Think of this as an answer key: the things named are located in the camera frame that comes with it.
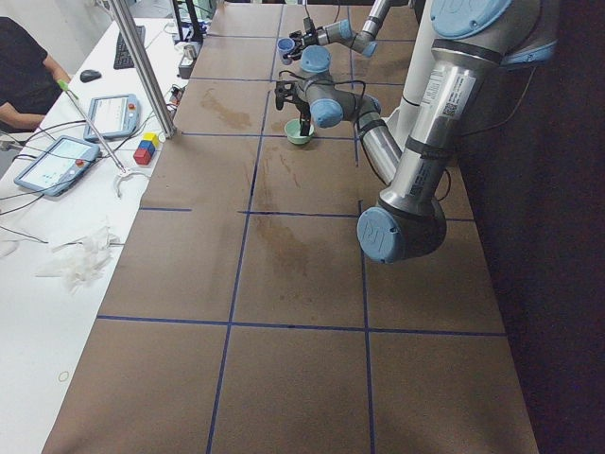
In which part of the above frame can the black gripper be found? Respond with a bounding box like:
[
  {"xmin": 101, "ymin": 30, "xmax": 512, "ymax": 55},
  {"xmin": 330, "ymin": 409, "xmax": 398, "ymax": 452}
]
[
  {"xmin": 295, "ymin": 97, "xmax": 311, "ymax": 136},
  {"xmin": 288, "ymin": 28, "xmax": 320, "ymax": 60}
]

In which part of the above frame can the mint green bowl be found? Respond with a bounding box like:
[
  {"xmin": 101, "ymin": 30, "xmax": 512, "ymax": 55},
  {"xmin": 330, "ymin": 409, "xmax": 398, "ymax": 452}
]
[{"xmin": 284, "ymin": 118, "xmax": 315, "ymax": 146}]

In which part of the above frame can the blue plastic cup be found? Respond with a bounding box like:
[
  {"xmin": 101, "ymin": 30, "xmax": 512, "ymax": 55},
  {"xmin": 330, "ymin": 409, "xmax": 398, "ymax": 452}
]
[{"xmin": 277, "ymin": 38, "xmax": 296, "ymax": 65}]

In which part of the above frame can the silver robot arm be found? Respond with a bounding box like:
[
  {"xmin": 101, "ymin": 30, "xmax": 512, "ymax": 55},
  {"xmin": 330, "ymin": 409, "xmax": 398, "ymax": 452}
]
[
  {"xmin": 281, "ymin": 1, "xmax": 560, "ymax": 263},
  {"xmin": 278, "ymin": 0, "xmax": 394, "ymax": 64}
]

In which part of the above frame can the red blue yellow cube block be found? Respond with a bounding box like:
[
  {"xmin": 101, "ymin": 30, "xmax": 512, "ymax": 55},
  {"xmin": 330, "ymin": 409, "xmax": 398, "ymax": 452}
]
[{"xmin": 133, "ymin": 132, "xmax": 160, "ymax": 166}]

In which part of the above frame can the black keyboard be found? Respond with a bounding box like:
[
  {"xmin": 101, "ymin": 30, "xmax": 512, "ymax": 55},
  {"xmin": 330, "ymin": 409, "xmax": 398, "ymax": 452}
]
[{"xmin": 113, "ymin": 26, "xmax": 146, "ymax": 70}]

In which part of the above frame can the far teach pendant tablet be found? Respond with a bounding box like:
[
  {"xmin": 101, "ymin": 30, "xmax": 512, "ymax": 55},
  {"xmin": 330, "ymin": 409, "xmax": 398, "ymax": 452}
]
[{"xmin": 88, "ymin": 94, "xmax": 140, "ymax": 141}]

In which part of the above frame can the teach pendant tablet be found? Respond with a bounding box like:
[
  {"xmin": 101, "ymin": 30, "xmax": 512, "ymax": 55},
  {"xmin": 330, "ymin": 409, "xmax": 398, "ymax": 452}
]
[
  {"xmin": 88, "ymin": 94, "xmax": 140, "ymax": 141},
  {"xmin": 14, "ymin": 136, "xmax": 101, "ymax": 197}
]

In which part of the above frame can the black computer mouse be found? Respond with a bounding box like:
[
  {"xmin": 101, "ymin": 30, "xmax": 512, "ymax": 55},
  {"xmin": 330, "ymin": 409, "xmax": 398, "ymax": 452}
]
[{"xmin": 79, "ymin": 69, "xmax": 102, "ymax": 83}]

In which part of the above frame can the long metal reacher grabber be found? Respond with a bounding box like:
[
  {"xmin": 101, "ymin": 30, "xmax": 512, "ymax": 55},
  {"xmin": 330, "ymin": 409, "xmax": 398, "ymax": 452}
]
[{"xmin": 57, "ymin": 79, "xmax": 150, "ymax": 199}]

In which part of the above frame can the near teach pendant tablet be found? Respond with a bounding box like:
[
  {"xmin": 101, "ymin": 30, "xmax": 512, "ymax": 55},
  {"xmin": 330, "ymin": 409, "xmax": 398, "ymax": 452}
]
[{"xmin": 14, "ymin": 136, "xmax": 101, "ymax": 197}]

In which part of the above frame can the crumpled white tissue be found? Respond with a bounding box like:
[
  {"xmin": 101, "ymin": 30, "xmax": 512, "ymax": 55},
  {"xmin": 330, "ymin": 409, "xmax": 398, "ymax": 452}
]
[{"xmin": 35, "ymin": 217, "xmax": 122, "ymax": 293}]

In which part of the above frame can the person in black shirt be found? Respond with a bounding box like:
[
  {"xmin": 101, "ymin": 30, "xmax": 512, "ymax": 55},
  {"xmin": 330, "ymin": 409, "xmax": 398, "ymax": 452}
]
[{"xmin": 1, "ymin": 16, "xmax": 71, "ymax": 132}]

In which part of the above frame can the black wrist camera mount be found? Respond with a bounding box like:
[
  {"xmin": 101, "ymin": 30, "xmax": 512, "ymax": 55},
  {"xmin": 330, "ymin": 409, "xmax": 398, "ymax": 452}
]
[{"xmin": 274, "ymin": 80, "xmax": 297, "ymax": 111}]

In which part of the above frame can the aluminium frame post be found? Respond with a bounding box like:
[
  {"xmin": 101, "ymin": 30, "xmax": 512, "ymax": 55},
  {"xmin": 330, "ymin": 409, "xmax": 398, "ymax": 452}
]
[{"xmin": 109, "ymin": 0, "xmax": 177, "ymax": 139}]

